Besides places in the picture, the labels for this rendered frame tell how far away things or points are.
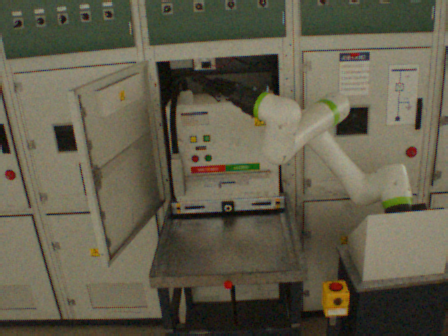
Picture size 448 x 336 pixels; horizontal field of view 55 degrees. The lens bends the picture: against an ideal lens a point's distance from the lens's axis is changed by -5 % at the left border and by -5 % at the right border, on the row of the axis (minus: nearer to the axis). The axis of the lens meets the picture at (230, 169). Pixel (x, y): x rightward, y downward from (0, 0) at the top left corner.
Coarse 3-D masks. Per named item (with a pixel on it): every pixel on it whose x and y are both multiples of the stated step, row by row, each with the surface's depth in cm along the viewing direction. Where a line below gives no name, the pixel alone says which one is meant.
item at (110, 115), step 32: (96, 96) 171; (128, 96) 191; (96, 128) 173; (128, 128) 198; (96, 160) 174; (128, 160) 200; (160, 160) 226; (96, 192) 171; (128, 192) 201; (96, 224) 173; (128, 224) 202
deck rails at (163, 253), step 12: (168, 216) 208; (288, 216) 202; (168, 228) 206; (288, 228) 200; (168, 240) 197; (288, 240) 191; (168, 252) 188; (288, 252) 182; (156, 264) 173; (156, 276) 173
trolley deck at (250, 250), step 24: (192, 216) 217; (216, 216) 216; (240, 216) 214; (264, 216) 213; (192, 240) 197; (216, 240) 195; (240, 240) 194; (264, 240) 193; (168, 264) 180; (192, 264) 179; (216, 264) 178; (240, 264) 177; (264, 264) 176; (288, 264) 175
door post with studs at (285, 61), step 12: (288, 0) 197; (288, 12) 199; (288, 24) 201; (288, 36) 203; (288, 48) 205; (288, 60) 207; (288, 72) 209; (288, 84) 212; (288, 96) 214; (288, 168) 228; (288, 180) 231; (288, 192) 234
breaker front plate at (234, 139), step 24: (168, 120) 200; (216, 120) 200; (240, 120) 200; (192, 144) 204; (216, 144) 204; (240, 144) 204; (264, 168) 209; (192, 192) 213; (216, 192) 213; (240, 192) 213; (264, 192) 213
